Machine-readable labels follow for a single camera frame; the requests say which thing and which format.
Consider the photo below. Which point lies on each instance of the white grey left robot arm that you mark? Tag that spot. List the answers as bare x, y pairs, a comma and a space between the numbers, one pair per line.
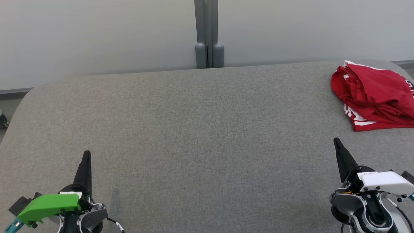
90, 220

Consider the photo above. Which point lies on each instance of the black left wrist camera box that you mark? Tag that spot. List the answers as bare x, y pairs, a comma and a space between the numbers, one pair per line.
19, 204

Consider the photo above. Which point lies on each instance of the grey metal partition post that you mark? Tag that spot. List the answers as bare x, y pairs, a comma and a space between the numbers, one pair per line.
207, 22

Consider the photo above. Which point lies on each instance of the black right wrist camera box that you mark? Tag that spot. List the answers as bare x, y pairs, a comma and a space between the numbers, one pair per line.
408, 177

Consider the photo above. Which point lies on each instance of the grey rounded post foot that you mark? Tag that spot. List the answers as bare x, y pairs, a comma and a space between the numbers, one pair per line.
201, 56
218, 56

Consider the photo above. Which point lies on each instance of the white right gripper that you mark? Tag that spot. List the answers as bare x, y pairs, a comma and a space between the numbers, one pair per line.
385, 181

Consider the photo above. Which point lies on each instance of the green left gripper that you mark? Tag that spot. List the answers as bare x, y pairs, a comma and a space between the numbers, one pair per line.
48, 205

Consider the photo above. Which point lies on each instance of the red jersey with number 23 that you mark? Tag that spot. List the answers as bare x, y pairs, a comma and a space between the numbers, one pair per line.
381, 124

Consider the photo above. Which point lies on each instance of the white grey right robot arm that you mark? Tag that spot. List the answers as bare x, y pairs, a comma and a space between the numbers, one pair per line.
365, 210

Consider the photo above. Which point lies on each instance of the teal left camera connector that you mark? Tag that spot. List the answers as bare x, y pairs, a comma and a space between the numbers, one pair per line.
13, 226

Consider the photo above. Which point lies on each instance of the black caster wheel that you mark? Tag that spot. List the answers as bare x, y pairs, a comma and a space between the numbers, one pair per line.
3, 120

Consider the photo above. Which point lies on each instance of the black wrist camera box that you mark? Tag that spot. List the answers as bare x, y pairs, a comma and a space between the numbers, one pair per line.
408, 177
19, 204

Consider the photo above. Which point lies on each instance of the red shorts with white stripe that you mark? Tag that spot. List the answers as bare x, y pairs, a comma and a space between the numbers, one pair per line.
372, 87

